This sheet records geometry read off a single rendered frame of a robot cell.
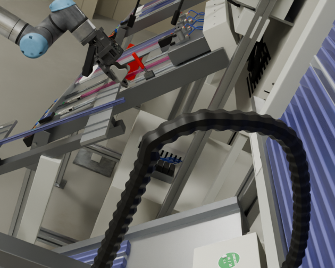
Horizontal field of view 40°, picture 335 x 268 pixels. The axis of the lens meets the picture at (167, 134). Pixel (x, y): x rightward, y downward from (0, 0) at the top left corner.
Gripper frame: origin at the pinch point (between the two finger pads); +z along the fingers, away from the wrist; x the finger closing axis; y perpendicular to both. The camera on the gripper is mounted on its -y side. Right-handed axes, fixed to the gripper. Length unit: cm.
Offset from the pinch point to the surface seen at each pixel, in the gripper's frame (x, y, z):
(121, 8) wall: 409, -97, -8
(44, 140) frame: -14.4, -29.5, -3.7
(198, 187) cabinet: 10, -9, 54
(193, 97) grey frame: 61, 0, 36
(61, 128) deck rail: -10.0, -24.0, -2.7
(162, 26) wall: 422, -75, 41
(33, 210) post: -37, -36, 8
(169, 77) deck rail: -10.0, 17.5, 5.5
